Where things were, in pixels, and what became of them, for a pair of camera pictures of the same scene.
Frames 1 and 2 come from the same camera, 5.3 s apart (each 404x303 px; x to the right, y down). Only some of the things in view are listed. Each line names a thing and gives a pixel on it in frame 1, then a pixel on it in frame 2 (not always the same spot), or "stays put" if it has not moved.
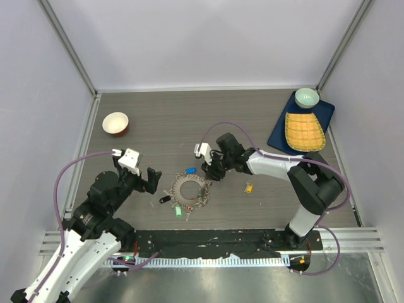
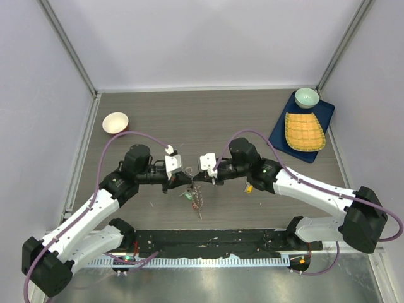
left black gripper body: (130, 181) -> (159, 178)
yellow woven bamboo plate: (303, 132) stays put
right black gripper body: (219, 165) -> (227, 171)
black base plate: (223, 242) stays put
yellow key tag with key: (249, 188) stays put
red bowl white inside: (115, 124) stays put
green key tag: (178, 211) -> (188, 196)
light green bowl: (306, 98) stays put
